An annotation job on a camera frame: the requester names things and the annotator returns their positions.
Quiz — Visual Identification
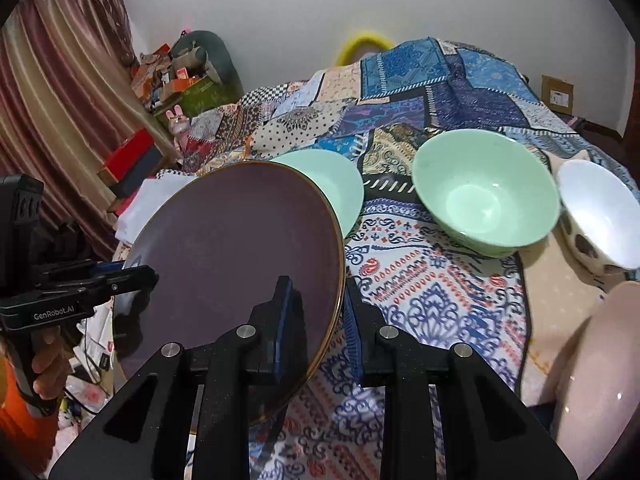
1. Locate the white patterned bowl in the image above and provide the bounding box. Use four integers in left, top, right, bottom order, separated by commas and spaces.
555, 159, 639, 276

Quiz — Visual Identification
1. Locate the person's left hand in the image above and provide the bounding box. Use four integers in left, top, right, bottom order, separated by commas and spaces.
32, 327, 70, 401

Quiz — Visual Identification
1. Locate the green bowl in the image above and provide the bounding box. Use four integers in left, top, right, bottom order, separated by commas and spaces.
411, 129, 561, 258

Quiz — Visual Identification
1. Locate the mint green plate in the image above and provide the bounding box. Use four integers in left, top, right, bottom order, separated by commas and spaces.
273, 150, 364, 238

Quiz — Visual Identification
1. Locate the pink bunny toy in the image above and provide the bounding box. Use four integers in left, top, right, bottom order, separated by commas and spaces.
165, 105, 191, 152

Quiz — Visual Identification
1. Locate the red box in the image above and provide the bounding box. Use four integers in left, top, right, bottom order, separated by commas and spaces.
99, 128, 154, 185

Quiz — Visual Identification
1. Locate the dark purple plate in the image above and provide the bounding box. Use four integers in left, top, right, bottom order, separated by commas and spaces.
113, 162, 346, 424

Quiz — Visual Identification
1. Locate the yellow hoop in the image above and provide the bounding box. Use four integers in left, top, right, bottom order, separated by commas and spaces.
334, 30, 396, 66

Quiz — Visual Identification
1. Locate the orange sleeve forearm left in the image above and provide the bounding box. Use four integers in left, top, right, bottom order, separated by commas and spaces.
1, 358, 58, 474

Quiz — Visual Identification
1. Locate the green cardboard box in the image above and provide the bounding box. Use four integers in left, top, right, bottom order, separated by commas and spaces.
152, 76, 240, 122

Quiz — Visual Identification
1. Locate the striped pink curtain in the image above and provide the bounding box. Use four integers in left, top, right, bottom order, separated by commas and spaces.
1, 0, 176, 258

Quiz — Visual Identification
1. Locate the patchwork patterned tablecloth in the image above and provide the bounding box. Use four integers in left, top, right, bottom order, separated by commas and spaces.
114, 37, 640, 480

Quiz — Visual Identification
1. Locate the small cardboard box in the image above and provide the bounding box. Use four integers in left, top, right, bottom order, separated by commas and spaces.
541, 75, 574, 115

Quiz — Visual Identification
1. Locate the white folded cloth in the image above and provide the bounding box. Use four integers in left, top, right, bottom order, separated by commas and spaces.
115, 171, 196, 246

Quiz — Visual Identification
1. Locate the large pink bowl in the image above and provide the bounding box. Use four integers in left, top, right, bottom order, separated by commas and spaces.
551, 282, 639, 479

